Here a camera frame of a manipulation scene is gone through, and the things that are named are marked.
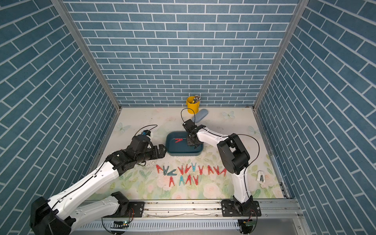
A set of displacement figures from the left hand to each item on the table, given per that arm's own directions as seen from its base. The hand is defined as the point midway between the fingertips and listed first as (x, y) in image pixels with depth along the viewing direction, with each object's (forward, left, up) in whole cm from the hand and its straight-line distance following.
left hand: (164, 150), depth 78 cm
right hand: (+14, -16, -14) cm, 25 cm away
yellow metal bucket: (+42, -15, -9) cm, 46 cm away
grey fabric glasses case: (+36, -20, -12) cm, 43 cm away
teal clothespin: (-3, -16, -16) cm, 23 cm away
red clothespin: (-3, +5, -16) cm, 17 cm away
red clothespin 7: (-5, -35, -15) cm, 38 cm away
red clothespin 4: (-5, -20, -15) cm, 26 cm away
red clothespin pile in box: (+16, -6, -15) cm, 22 cm away
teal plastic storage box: (+13, -4, -16) cm, 22 cm away
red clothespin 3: (-4, -12, -15) cm, 20 cm away
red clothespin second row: (-11, -3, -15) cm, 19 cm away
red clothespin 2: (-5, -9, -15) cm, 18 cm away
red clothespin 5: (-4, -25, -16) cm, 30 cm away
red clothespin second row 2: (-9, -13, -16) cm, 22 cm away
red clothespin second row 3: (-10, -17, -16) cm, 26 cm away
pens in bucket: (+42, -17, +1) cm, 45 cm away
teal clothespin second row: (-10, -9, -16) cm, 21 cm away
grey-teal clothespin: (-5, +1, -16) cm, 17 cm away
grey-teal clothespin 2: (-6, -2, -16) cm, 18 cm away
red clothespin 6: (-5, -30, -15) cm, 34 cm away
